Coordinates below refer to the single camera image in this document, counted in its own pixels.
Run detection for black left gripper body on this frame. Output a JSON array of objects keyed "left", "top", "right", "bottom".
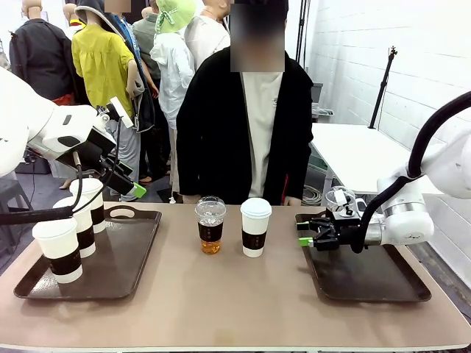
[{"left": 57, "top": 126, "right": 117, "bottom": 174}]

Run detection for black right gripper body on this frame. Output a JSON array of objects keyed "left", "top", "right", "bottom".
[{"left": 317, "top": 217, "right": 364, "bottom": 252}]

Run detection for clear plastic iced drink cup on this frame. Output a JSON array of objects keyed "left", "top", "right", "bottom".
[
  {"left": 325, "top": 185, "right": 358, "bottom": 218},
  {"left": 194, "top": 196, "right": 227, "bottom": 255}
]

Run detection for white paper coffee cup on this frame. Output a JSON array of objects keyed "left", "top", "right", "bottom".
[
  {"left": 240, "top": 197, "right": 273, "bottom": 258},
  {"left": 68, "top": 177, "right": 107, "bottom": 235},
  {"left": 32, "top": 217, "right": 84, "bottom": 285},
  {"left": 52, "top": 196, "right": 96, "bottom": 259}
]

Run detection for dark brown plastic tray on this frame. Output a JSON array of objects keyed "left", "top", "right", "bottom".
[
  {"left": 13, "top": 204, "right": 163, "bottom": 301},
  {"left": 294, "top": 212, "right": 433, "bottom": 304}
]

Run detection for dark storage box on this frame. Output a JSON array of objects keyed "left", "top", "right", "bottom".
[{"left": 14, "top": 157, "right": 52, "bottom": 176}]

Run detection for large white table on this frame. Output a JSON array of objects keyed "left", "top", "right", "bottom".
[{"left": 308, "top": 122, "right": 446, "bottom": 196}]

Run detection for mannequin in yellow blouse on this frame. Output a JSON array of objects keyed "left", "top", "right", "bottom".
[{"left": 71, "top": 0, "right": 146, "bottom": 202}]

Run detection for black stool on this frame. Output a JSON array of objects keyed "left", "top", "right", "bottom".
[{"left": 0, "top": 178, "right": 34, "bottom": 258}]

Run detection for person in black cardigan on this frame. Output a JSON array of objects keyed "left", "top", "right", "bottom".
[{"left": 175, "top": 0, "right": 314, "bottom": 206}]

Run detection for mannequin in black jacket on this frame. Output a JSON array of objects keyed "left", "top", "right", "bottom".
[{"left": 9, "top": 0, "right": 77, "bottom": 107}]

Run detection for mannequin in white shirt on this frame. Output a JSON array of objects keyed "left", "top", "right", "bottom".
[{"left": 149, "top": 0, "right": 196, "bottom": 194}]

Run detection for clear plastic wrapped items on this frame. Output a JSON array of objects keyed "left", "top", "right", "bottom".
[{"left": 311, "top": 102, "right": 335, "bottom": 121}]

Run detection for person in blue shirt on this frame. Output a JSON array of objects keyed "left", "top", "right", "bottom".
[{"left": 105, "top": 0, "right": 172, "bottom": 181}]

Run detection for mannequin with red yellow scarf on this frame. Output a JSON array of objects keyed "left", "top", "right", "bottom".
[{"left": 62, "top": 2, "right": 86, "bottom": 40}]

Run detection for black tripod pole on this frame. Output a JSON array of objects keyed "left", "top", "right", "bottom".
[{"left": 367, "top": 46, "right": 399, "bottom": 130}]

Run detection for mannequin in cream top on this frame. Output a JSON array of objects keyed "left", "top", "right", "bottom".
[{"left": 183, "top": 0, "right": 232, "bottom": 70}]

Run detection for green sun hat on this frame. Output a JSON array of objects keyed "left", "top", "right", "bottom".
[{"left": 155, "top": 0, "right": 196, "bottom": 35}]

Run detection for black light stand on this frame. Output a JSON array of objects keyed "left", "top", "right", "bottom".
[{"left": 294, "top": 0, "right": 312, "bottom": 80}]

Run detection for coiled grey cable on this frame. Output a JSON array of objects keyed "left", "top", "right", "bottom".
[{"left": 302, "top": 185, "right": 323, "bottom": 206}]

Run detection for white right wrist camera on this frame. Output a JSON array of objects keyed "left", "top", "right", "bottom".
[{"left": 332, "top": 190, "right": 356, "bottom": 218}]

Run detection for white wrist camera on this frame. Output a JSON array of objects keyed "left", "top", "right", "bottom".
[
  {"left": 332, "top": 190, "right": 356, "bottom": 218},
  {"left": 109, "top": 96, "right": 134, "bottom": 129}
]

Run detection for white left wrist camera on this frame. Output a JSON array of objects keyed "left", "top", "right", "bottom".
[{"left": 109, "top": 96, "right": 134, "bottom": 129}]

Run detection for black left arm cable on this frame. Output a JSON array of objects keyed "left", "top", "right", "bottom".
[{"left": 0, "top": 115, "right": 123, "bottom": 226}]

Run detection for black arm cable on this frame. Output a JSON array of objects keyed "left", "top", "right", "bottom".
[
  {"left": 0, "top": 115, "right": 123, "bottom": 226},
  {"left": 351, "top": 91, "right": 471, "bottom": 254}
]

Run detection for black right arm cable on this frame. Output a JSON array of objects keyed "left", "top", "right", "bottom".
[{"left": 351, "top": 91, "right": 471, "bottom": 254}]

